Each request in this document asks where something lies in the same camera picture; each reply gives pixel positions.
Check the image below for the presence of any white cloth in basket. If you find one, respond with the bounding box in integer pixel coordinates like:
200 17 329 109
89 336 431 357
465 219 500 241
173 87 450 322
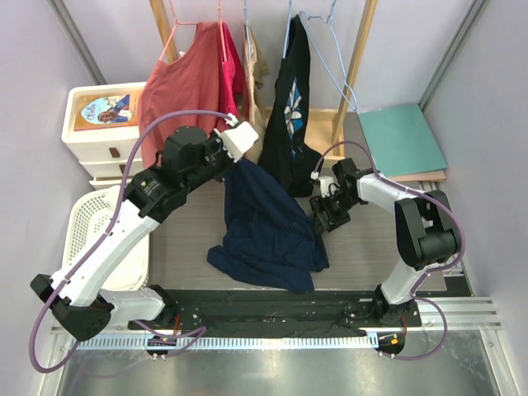
102 185 139 211

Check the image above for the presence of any wooden clothes rack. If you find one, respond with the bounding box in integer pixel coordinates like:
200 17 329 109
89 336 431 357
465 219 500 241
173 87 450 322
149 0 378 148

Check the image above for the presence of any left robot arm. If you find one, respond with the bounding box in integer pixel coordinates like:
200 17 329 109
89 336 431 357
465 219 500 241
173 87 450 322
31 122 258 342

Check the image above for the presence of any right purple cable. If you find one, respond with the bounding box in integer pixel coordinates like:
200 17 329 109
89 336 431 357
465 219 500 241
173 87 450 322
313 140 468 362

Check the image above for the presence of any black printed hanging shirt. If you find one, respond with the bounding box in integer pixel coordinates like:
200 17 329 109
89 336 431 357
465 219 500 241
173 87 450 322
258 16 321 198

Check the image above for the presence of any white slotted cable duct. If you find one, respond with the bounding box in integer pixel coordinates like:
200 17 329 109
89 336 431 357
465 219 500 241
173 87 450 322
78 332 379 352

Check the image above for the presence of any illustrated book on cabinet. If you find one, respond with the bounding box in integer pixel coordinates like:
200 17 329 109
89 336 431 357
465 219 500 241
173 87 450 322
73 93 138 131

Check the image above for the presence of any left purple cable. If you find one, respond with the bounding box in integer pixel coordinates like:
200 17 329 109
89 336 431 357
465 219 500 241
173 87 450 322
31 109 238 375

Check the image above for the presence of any salmon red hanging shirt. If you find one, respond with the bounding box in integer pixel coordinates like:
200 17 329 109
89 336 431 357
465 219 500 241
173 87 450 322
138 22 221 168

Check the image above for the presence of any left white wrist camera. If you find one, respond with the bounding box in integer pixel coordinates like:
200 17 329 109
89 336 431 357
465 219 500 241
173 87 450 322
214 121 258 163

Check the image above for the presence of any tan board under teal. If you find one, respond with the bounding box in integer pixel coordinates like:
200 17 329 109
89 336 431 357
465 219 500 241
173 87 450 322
389 170 446 182

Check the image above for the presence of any pink wire hanger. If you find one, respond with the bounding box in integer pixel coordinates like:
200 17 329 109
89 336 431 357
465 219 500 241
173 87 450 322
158 0 194 64

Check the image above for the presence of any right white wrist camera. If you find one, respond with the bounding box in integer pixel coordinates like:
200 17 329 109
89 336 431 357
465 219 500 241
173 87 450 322
310 172 339 198

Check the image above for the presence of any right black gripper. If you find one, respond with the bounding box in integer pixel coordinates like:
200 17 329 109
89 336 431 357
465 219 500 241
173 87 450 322
309 191 359 237

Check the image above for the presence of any navy blue t shirt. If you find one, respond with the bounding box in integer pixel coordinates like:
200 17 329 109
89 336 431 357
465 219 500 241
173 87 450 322
207 158 329 292

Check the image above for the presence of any purple cable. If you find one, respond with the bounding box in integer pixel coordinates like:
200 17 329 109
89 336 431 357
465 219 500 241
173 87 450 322
31 109 238 375
313 140 468 362

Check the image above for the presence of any beige hanging shirt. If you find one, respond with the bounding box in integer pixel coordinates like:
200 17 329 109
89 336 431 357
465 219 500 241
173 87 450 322
240 25 271 125

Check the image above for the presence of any empty blue wire hanger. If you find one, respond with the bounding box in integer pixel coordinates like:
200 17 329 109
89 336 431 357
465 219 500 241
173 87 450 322
299 0 359 112

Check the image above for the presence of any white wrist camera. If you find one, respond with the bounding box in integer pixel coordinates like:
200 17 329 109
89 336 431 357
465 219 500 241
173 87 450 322
214 121 258 163
310 172 339 198

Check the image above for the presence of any white drawer cabinet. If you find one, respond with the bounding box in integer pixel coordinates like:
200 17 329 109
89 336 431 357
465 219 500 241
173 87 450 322
61 82 145 190

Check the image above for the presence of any white laundry basket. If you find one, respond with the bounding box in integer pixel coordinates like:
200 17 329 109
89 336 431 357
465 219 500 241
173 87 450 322
62 188 149 291

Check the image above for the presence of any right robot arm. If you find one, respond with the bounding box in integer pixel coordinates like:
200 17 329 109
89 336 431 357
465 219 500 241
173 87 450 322
309 158 463 326

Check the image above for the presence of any magenta pink hanging shirt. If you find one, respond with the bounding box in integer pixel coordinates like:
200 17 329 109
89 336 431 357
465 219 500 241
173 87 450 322
219 22 244 117

